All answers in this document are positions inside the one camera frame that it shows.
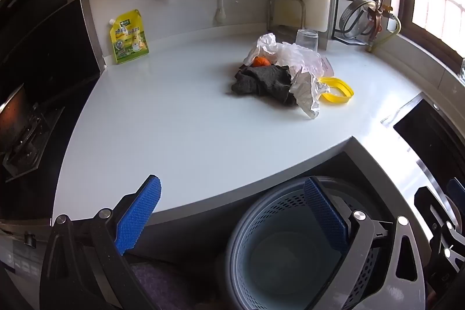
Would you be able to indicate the pink paper receipt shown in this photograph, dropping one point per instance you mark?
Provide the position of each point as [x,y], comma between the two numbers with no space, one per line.
[327,67]

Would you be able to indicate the black gas stove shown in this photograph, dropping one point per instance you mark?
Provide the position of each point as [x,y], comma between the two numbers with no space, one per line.
[25,135]

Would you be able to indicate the dark grey cloth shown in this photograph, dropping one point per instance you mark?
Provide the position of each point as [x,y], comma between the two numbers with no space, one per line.
[261,83]

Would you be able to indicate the black range hood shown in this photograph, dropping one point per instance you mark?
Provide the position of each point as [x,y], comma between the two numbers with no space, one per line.
[40,23]

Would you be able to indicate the orange peel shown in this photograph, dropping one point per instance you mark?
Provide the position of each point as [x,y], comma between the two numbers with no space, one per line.
[261,62]

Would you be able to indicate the clear cup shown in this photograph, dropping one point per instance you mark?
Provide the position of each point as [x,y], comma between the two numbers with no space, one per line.
[307,39]

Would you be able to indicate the white paper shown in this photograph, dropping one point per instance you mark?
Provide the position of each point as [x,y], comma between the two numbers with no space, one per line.
[308,95]

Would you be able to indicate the glass pot lid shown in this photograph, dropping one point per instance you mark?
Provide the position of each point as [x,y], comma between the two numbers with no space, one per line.
[354,19]

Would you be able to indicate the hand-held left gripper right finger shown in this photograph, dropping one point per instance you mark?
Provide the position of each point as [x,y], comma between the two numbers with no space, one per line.
[327,219]

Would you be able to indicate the steel sink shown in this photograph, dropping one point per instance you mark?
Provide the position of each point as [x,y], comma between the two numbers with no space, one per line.
[432,135]

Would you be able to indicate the yellow spout pouch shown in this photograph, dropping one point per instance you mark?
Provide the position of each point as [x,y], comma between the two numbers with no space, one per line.
[129,37]

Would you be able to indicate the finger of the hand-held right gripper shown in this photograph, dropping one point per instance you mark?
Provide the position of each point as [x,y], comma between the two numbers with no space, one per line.
[457,188]
[428,203]

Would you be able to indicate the gas valve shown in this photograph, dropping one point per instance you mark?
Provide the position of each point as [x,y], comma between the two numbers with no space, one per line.
[377,17]

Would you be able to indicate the purple floor mat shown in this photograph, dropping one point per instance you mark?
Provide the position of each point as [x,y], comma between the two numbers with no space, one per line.
[160,284]

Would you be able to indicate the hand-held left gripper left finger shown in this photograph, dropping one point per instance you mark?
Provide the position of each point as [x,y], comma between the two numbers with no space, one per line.
[140,215]

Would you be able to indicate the grey perforated waste basket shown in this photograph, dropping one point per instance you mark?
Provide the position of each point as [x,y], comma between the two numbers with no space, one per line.
[287,259]

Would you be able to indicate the white plastic bag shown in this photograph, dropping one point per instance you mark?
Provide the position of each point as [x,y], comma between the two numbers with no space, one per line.
[294,57]

